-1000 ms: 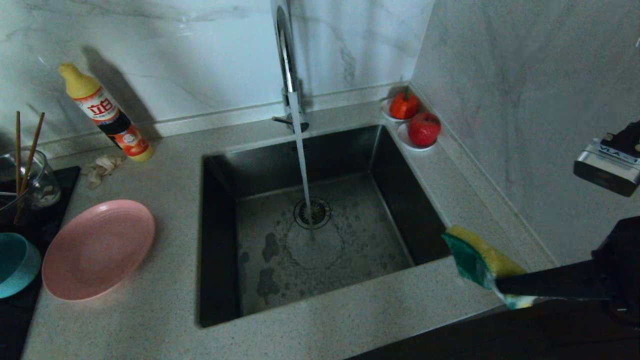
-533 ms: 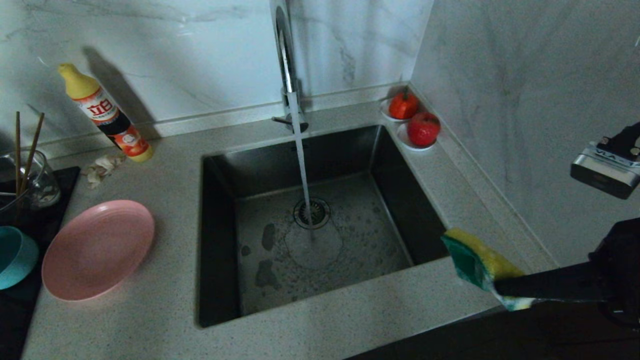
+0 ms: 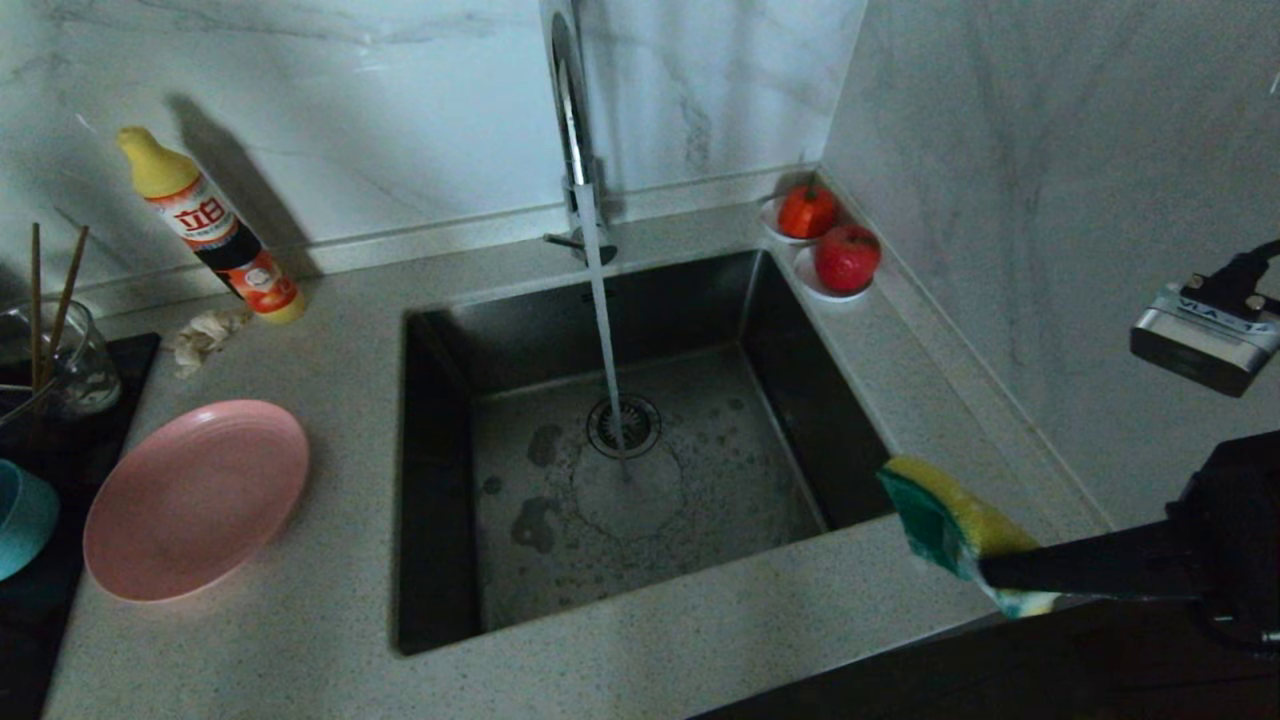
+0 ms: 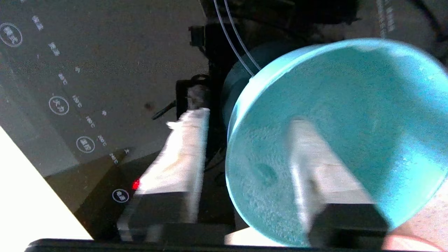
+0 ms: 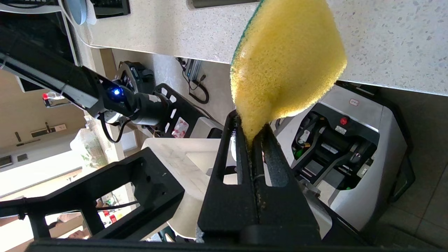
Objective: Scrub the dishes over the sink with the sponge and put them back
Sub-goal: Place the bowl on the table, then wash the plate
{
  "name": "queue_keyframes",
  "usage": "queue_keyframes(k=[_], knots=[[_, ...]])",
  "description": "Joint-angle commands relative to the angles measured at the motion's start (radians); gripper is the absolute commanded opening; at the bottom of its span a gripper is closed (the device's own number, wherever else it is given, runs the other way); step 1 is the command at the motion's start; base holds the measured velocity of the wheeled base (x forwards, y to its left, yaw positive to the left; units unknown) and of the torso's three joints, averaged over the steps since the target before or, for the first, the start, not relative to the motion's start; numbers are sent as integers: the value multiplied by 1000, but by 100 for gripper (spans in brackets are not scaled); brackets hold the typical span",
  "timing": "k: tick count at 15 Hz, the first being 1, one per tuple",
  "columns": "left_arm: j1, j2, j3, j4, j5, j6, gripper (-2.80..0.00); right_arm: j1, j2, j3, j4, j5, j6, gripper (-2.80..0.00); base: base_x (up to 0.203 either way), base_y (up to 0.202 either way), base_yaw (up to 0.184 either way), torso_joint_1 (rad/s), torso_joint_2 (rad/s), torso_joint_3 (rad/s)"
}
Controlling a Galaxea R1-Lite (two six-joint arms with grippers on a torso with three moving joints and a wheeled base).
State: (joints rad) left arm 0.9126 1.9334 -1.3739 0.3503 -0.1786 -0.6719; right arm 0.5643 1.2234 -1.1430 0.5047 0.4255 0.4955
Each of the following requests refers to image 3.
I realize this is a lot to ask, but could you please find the chrome sink faucet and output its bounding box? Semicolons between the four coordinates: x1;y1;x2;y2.
538;0;618;269

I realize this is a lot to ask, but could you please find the pink plastic plate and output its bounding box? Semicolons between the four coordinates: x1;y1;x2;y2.
83;400;311;602

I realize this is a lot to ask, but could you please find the clear glass cup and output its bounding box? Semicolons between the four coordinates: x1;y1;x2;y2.
0;299;123;421

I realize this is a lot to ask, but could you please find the stainless steel sink basin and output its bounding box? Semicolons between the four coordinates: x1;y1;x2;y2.
398;250;906;656

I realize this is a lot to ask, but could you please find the orange dish soap bottle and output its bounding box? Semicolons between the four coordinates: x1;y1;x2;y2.
116;126;307;324

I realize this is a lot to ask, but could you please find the teal plastic bowl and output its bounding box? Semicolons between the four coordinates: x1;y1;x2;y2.
0;458;61;583

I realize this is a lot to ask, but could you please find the round metal drain strainer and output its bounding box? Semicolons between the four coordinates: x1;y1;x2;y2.
587;394;663;460

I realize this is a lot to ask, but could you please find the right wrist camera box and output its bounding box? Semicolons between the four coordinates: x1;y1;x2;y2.
1130;283;1280;398

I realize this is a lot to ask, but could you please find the orange-red toy tomato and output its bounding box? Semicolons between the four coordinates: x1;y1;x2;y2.
777;178;840;241

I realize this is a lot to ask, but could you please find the red toy apple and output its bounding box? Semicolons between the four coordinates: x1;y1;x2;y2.
815;223;883;294

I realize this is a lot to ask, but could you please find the crumpled white paper tissue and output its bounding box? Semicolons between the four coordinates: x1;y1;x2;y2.
172;308;251;377

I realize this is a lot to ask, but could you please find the black induction cooktop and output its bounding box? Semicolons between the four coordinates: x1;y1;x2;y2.
0;333;161;720

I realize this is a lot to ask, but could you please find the small white round dish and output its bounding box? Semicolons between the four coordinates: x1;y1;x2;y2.
762;196;836;247
793;246;873;304

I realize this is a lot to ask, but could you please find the yellow green sponge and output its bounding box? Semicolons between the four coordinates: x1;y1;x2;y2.
878;456;1061;619

